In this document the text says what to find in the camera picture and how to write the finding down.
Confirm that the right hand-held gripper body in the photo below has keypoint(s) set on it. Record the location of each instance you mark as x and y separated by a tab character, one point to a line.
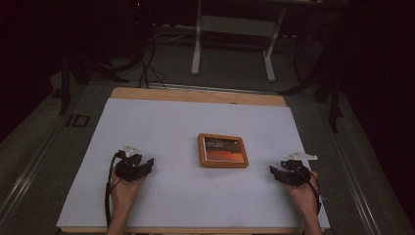
295	173

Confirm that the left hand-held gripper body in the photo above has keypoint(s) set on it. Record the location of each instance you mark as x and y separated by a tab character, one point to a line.
128	164

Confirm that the person's right hand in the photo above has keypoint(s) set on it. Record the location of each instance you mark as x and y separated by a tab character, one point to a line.
303	196

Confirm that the person's left hand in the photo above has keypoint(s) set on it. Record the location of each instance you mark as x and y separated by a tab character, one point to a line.
125	192

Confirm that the white table mat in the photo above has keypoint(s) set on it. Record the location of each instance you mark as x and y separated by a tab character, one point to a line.
182	182

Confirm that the black floor socket plate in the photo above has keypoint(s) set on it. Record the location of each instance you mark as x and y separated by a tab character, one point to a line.
78	120

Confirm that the black stand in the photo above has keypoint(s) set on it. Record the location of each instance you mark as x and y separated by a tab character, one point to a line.
332	98
67	84

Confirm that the white metal stand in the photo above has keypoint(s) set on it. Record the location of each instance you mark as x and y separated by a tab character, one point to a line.
235	26

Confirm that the wooden picture frame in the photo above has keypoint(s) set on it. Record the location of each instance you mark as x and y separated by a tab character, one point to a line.
222	150

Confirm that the aluminium floor rail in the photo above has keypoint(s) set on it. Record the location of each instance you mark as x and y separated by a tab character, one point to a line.
29	176
354	176

